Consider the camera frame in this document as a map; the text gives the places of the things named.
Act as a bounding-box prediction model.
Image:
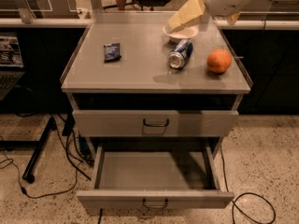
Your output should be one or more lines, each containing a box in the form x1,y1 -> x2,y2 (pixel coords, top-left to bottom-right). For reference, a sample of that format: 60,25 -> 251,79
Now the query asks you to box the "black laptop keyboard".
0,71 -> 24,100

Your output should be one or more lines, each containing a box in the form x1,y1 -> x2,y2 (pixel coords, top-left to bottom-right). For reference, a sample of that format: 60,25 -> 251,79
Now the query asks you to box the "black floor cable right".
220,145 -> 277,224

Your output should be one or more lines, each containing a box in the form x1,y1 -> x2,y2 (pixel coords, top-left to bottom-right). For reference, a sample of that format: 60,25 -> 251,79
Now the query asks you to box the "black floor cable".
0,113 -> 94,200
220,145 -> 277,224

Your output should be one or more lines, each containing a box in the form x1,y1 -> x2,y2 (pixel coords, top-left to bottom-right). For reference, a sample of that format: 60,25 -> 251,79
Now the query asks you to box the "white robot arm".
164,0 -> 251,34

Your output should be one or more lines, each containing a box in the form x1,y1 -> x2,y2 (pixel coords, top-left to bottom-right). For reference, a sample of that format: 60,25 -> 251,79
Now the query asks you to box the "black table leg stand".
0,117 -> 57,184

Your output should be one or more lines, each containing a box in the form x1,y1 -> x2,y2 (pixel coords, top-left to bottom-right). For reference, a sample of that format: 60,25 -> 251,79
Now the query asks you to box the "blue pepsi can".
168,39 -> 193,69

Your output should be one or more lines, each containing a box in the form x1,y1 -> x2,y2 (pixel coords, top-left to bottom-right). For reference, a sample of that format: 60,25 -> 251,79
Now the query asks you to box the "grey metal drawer cabinet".
60,10 -> 253,161

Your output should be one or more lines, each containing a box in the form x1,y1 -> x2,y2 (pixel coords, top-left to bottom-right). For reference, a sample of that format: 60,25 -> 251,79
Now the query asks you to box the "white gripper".
165,0 -> 251,34

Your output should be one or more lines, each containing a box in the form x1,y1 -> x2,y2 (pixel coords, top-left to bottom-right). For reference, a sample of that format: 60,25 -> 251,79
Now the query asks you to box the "black floor cable left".
0,113 -> 94,200

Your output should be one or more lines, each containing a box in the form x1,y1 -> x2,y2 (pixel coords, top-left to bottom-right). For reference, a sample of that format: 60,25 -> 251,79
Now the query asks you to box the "dark blue snack packet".
104,43 -> 121,62

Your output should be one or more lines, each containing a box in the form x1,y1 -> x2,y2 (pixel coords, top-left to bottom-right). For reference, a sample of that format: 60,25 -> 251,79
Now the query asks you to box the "white horizontal rail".
0,19 -> 92,28

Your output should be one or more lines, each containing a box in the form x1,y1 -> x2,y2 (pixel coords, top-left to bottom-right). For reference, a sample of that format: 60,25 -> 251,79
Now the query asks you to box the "closed grey upper drawer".
73,110 -> 238,137

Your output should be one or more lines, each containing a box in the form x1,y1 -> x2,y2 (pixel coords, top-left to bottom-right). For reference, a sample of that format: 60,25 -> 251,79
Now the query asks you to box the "orange fruit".
206,49 -> 232,74

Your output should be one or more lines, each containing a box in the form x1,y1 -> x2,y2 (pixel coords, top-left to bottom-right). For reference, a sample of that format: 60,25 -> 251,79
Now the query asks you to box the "open grey lower drawer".
78,143 -> 234,209

